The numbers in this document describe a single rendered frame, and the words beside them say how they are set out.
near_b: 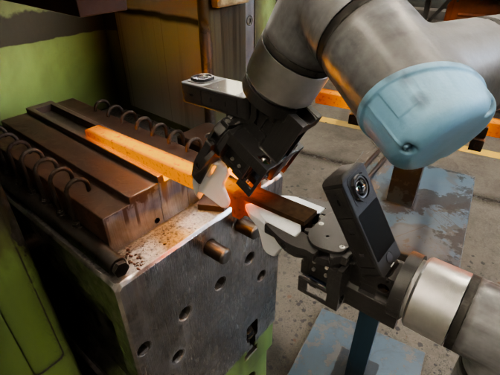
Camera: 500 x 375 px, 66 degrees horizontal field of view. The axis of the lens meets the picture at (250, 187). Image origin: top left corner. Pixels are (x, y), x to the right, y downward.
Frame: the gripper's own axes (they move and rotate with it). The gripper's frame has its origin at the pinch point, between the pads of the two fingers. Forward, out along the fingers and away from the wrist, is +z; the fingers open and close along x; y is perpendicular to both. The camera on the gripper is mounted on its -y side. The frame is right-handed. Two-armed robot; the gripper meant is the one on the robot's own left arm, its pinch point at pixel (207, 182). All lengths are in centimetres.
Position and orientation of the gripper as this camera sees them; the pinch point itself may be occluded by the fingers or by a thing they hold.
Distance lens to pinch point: 54.6
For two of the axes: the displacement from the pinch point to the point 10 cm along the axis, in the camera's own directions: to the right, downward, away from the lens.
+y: 6.7, 7.1, -1.9
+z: -3.7, 5.5, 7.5
